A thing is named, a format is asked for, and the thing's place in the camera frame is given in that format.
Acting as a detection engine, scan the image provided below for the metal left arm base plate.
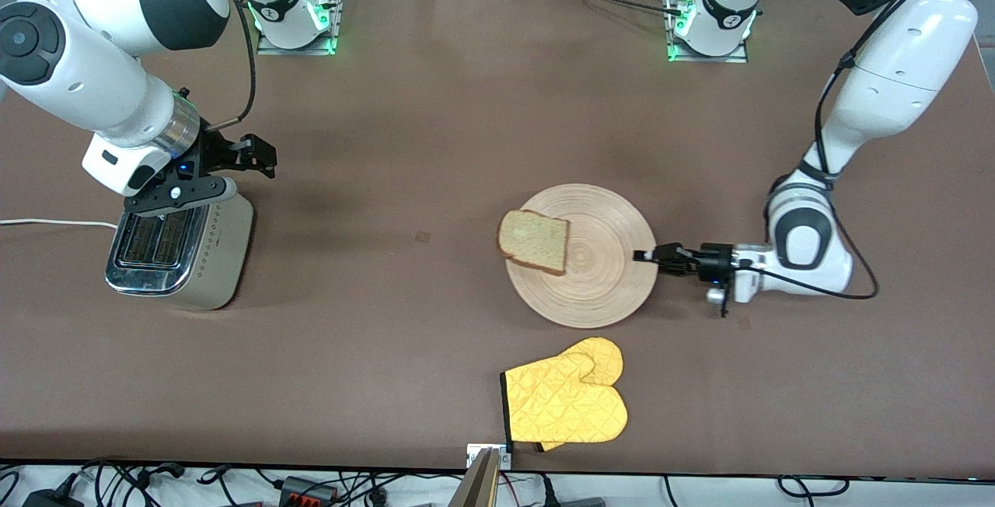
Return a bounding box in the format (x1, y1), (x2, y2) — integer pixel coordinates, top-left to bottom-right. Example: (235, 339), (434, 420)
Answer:
(665, 0), (751, 65)

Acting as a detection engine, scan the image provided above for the yellow quilted oven mitt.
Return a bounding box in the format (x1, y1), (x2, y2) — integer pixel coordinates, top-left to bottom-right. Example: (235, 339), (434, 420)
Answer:
(500, 351), (628, 446)
(535, 337), (624, 453)

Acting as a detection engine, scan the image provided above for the black orange connector block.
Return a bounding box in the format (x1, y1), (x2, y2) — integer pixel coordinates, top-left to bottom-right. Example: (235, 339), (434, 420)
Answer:
(278, 476), (340, 505)

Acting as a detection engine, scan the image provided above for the black power adapter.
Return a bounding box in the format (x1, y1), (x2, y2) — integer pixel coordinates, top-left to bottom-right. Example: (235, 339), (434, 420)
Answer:
(21, 491), (86, 507)

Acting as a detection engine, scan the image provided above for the white toaster power cord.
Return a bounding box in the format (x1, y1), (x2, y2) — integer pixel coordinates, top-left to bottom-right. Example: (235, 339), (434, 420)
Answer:
(0, 218), (118, 230)

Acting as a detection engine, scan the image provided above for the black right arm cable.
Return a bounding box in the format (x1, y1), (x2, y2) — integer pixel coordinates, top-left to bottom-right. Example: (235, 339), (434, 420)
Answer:
(198, 0), (259, 132)

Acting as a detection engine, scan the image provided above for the round wooden plate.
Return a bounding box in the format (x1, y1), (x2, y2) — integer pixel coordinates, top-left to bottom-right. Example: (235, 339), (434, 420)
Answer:
(505, 184), (658, 329)

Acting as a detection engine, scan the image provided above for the small metal mount bracket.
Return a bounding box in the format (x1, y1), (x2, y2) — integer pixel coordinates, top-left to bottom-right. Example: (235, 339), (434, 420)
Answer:
(466, 443), (515, 470)

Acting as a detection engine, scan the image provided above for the black looped floor cable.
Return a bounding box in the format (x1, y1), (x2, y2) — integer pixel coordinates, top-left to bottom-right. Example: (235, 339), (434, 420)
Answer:
(777, 475), (850, 499)

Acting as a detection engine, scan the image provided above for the silver two-slot toaster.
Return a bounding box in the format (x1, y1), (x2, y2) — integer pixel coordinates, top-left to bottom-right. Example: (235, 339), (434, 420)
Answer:
(105, 191), (255, 312)

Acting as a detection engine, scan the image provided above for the brown bread slice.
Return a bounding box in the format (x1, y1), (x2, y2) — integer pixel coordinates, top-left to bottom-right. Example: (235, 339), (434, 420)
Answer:
(497, 209), (571, 277)

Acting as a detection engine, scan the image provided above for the aluminium camera mount profile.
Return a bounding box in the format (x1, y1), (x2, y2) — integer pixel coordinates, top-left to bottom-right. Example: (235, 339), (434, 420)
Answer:
(447, 447), (502, 507)

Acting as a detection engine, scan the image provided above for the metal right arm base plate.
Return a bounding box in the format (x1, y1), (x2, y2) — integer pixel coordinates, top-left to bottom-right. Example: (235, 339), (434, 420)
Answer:
(257, 0), (344, 57)

